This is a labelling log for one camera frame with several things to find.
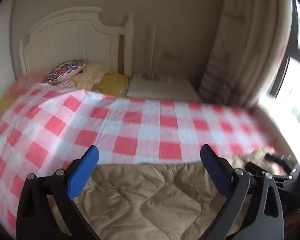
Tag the dark framed window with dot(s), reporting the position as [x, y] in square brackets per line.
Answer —
[286, 87]

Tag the beige checkered pillow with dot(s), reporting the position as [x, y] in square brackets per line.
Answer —
[89, 77]

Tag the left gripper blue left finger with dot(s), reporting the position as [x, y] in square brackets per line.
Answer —
[64, 186]

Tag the white wardrobe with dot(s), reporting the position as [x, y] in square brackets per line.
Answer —
[7, 76]

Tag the red white checkered bed cover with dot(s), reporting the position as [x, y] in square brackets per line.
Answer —
[46, 127]

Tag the beige quilted knit-sleeve jacket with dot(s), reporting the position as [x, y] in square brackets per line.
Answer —
[147, 198]

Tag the white bedside table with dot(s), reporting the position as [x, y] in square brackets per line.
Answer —
[162, 88]

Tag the patterned window curtain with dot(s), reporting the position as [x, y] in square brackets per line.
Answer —
[251, 40]

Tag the patterned round cushion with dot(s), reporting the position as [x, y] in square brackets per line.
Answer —
[65, 71]

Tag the yellow pillow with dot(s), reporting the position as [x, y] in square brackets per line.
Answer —
[114, 84]

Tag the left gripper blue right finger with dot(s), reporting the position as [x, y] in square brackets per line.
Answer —
[233, 184]

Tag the slim metal desk lamp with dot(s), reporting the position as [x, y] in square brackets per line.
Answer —
[149, 75]

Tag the white wooden headboard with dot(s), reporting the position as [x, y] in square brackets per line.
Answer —
[77, 33]

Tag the wall power socket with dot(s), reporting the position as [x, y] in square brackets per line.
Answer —
[168, 55]

